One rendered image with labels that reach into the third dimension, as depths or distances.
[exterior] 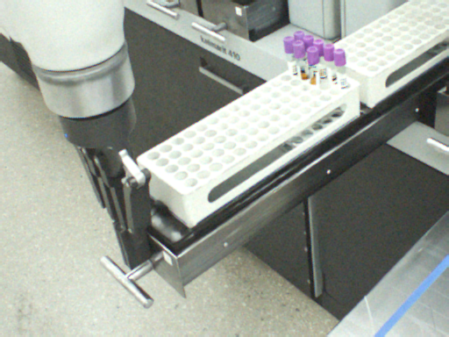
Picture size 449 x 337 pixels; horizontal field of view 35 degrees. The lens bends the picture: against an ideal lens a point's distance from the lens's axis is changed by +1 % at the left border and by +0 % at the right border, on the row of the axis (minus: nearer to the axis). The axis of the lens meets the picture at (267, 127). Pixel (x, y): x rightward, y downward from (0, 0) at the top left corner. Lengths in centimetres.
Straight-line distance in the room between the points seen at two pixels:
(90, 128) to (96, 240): 136
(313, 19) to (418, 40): 31
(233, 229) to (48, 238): 131
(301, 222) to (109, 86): 88
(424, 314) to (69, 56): 41
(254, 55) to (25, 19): 74
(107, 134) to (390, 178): 61
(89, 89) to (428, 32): 56
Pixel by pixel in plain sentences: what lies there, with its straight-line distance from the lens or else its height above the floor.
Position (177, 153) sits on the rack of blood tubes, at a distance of 86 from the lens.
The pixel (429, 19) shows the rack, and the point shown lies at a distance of 110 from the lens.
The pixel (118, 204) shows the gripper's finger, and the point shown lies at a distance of 79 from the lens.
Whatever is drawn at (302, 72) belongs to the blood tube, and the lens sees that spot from 95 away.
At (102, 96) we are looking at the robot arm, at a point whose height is 103.
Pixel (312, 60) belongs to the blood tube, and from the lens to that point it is 92.
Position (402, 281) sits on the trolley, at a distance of 75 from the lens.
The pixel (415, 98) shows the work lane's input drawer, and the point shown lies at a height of 80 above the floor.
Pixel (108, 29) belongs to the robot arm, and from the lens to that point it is 65.
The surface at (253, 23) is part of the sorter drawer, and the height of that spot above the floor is 77.
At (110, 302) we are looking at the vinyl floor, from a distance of 189.
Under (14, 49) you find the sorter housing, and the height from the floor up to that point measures 23.
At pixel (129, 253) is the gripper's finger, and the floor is 79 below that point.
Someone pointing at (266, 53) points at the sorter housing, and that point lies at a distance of 130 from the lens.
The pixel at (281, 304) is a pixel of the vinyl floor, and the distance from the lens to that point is 180.
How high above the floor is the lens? 138
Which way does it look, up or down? 36 degrees down
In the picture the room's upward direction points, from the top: 6 degrees counter-clockwise
